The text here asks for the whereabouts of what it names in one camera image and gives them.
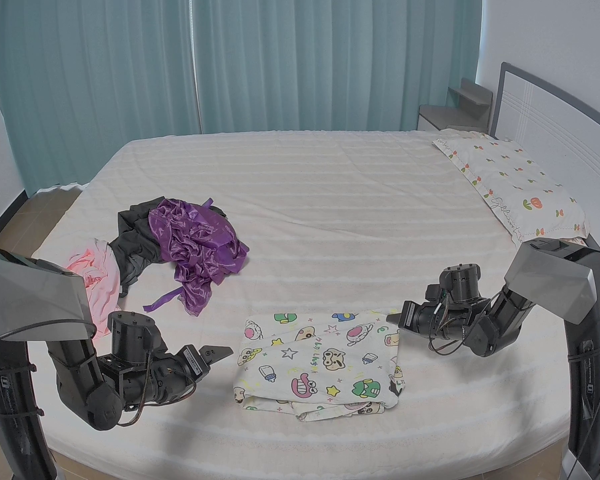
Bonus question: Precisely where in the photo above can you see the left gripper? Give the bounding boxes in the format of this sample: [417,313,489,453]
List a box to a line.
[146,345,213,402]

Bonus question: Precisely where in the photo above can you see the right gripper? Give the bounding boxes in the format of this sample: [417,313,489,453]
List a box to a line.
[398,299,464,342]

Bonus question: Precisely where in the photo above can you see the white printed pyjama top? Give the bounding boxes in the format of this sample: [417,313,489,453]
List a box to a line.
[231,309,406,423]

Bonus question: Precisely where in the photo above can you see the bed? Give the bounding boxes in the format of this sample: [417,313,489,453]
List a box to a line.
[29,61,600,480]

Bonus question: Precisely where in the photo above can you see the pink garment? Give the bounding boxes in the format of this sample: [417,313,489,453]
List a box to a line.
[63,237,124,342]

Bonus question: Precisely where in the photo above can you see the dark grey garment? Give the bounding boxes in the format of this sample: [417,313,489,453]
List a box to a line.
[110,196,182,299]

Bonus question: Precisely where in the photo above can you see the purple satin garment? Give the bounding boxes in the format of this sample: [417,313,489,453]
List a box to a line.
[143,196,251,318]

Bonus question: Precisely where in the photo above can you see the white printed pillow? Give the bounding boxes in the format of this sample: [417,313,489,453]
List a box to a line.
[432,135,591,249]

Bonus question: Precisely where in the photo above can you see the grey bedside table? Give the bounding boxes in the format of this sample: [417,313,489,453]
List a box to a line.
[417,77,496,133]

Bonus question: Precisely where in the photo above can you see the blue-green curtain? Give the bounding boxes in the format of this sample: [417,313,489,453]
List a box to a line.
[192,0,484,134]
[0,0,204,197]

